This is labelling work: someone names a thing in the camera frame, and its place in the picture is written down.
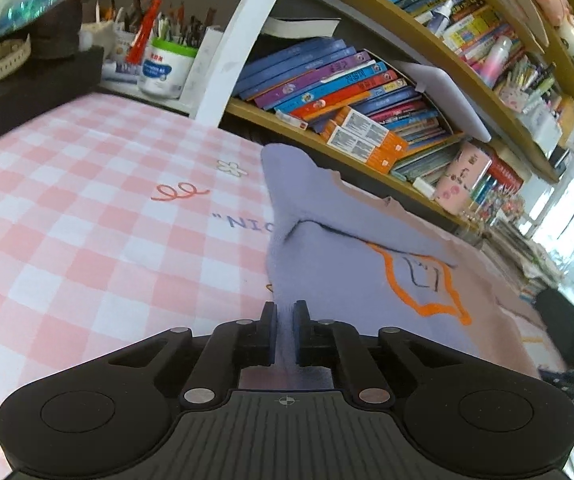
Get white organizer box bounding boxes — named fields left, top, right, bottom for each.
left=532, top=102, right=568, bottom=156

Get row of upright colourful books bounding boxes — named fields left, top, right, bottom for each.
left=362, top=0, right=528, bottom=61

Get wooden bookshelf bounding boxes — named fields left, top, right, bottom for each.
left=194, top=0, right=574, bottom=241

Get bunch of pens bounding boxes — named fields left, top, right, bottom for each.
left=94, top=0, right=218, bottom=48

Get stack of papers and notebooks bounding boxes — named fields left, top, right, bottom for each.
left=482, top=220, right=568, bottom=301

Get thick black cover book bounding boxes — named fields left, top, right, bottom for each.
left=262, top=16, right=342, bottom=40

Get red white pen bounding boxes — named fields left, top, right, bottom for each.
left=126, top=0, right=168, bottom=67

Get pink sticker tumbler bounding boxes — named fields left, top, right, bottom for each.
left=434, top=141, right=492, bottom=213

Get black box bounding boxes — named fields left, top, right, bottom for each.
left=0, top=35, right=105, bottom=158

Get orange white box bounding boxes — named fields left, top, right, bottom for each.
left=334, top=106, right=410, bottom=156
left=319, top=122, right=398, bottom=175

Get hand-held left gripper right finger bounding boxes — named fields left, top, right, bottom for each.
left=292, top=300, right=468, bottom=408

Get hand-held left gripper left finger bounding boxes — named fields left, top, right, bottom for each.
left=107, top=301, right=278, bottom=408

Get pink checkered cartoon desk mat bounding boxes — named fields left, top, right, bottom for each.
left=0, top=92, right=568, bottom=480

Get white spray bottle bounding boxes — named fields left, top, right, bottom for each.
left=426, top=0, right=455, bottom=38

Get clear organizer with tubes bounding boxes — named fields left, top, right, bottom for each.
left=499, top=57, right=558, bottom=113

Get red hardcover book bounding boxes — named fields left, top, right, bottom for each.
left=489, top=157, right=525, bottom=193

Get row of leaning colourful books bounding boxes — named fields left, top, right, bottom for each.
left=232, top=37, right=462, bottom=181

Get white jar with blue label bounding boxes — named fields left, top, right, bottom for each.
left=137, top=37, right=199, bottom=101

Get purple knit sweater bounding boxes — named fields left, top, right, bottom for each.
left=259, top=142, right=540, bottom=391

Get brown plush cloth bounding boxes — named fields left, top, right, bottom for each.
left=30, top=0, right=84, bottom=56

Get white flat box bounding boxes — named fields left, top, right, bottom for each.
left=179, top=25, right=225, bottom=111

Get pink gradient bottle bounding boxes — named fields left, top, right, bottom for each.
left=482, top=35, right=514, bottom=86

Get colourful bead bouquet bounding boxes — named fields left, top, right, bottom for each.
left=472, top=190, right=525, bottom=231

